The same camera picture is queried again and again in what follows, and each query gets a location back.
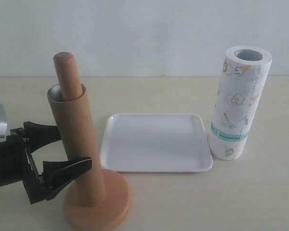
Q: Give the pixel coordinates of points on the printed white paper towel roll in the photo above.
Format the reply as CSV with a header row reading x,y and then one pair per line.
x,y
244,73

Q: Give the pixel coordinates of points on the white rectangular plastic tray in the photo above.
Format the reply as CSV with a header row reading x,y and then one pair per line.
x,y
155,142

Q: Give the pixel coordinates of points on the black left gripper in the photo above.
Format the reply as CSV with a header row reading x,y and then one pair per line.
x,y
17,164

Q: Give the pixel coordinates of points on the wooden paper towel holder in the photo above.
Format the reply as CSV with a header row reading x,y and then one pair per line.
x,y
112,211

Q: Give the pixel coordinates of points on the brown cardboard tube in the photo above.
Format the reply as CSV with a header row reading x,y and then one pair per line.
x,y
74,121

